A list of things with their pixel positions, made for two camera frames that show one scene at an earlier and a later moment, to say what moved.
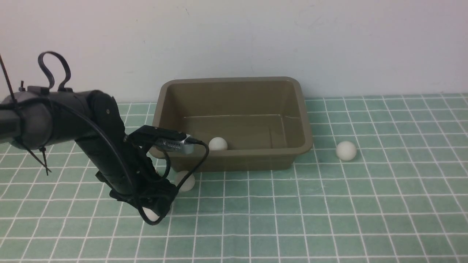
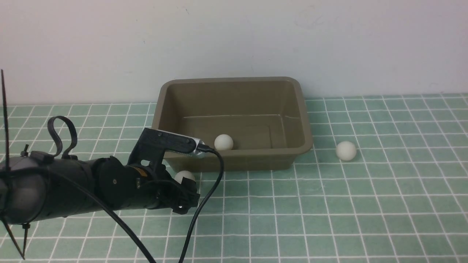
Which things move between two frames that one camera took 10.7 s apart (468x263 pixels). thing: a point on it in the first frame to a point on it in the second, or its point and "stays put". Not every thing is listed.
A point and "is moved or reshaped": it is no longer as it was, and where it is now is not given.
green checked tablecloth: (386, 181) stays put
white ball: (346, 151) stays put
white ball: (188, 185) stays put
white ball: (218, 143) is moved or reshaped
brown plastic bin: (264, 119) stays put
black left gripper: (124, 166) to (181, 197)
